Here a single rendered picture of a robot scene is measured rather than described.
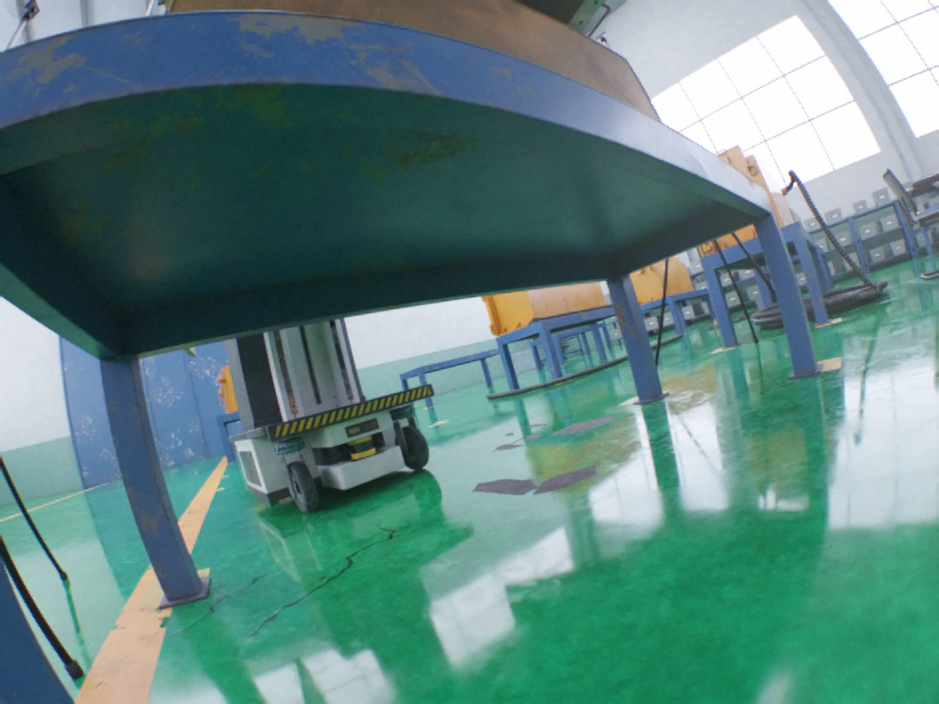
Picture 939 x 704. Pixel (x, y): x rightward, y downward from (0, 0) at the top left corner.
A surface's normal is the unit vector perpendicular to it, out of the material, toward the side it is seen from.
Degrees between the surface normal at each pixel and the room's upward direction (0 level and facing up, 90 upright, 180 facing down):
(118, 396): 90
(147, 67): 90
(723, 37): 90
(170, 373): 90
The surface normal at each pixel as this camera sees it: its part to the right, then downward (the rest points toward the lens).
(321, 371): 0.65, -0.22
